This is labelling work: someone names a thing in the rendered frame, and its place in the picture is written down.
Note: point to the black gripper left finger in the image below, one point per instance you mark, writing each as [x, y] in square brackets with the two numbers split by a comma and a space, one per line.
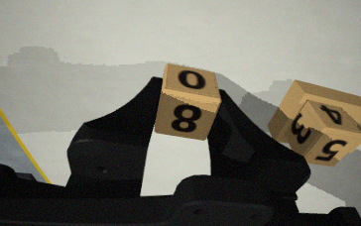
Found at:
[107, 155]

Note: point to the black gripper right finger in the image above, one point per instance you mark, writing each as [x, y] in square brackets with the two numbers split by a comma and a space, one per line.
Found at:
[239, 148]

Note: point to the tan wooden number cube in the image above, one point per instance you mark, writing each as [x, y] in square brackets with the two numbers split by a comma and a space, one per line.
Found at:
[188, 103]
[322, 133]

